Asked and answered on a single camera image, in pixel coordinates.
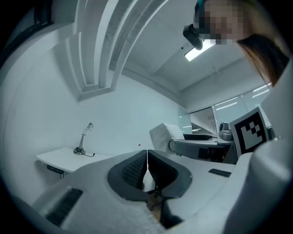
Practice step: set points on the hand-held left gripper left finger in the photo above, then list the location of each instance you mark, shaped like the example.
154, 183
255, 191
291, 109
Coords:
132, 170

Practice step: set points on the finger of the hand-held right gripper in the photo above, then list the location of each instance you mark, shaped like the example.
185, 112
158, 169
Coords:
183, 146

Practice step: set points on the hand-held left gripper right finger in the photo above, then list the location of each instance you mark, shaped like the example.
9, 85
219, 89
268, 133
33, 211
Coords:
170, 176

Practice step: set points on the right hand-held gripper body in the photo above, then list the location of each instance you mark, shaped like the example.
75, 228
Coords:
250, 131

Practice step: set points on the person's white clothing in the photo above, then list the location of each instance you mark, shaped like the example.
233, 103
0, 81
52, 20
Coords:
280, 100

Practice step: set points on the silver desk lamp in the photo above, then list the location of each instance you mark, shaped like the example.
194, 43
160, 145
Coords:
83, 137

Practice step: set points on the white desk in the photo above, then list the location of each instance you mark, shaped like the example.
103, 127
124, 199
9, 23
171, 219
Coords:
64, 158

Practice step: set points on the black desk control panel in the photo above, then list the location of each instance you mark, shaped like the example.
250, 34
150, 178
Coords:
55, 169

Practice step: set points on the rectangular ceiling light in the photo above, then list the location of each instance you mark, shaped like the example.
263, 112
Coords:
198, 51

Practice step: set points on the person's head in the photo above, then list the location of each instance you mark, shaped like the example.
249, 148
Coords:
224, 18

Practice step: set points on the glass partition wall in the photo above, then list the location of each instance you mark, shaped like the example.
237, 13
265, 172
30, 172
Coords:
238, 107

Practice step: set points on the black head camera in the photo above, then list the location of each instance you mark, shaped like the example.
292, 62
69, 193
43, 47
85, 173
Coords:
193, 36

